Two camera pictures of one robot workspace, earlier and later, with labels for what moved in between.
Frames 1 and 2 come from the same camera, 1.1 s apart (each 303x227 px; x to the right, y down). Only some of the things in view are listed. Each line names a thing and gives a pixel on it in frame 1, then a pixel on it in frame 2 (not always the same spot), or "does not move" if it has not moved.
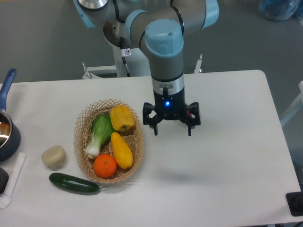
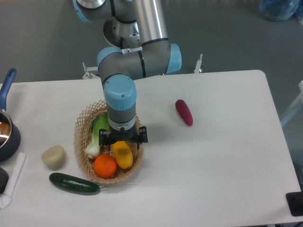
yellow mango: (123, 154) does not move
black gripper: (171, 106) -> (105, 137)
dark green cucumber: (74, 183) does not move
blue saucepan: (10, 135) does not move
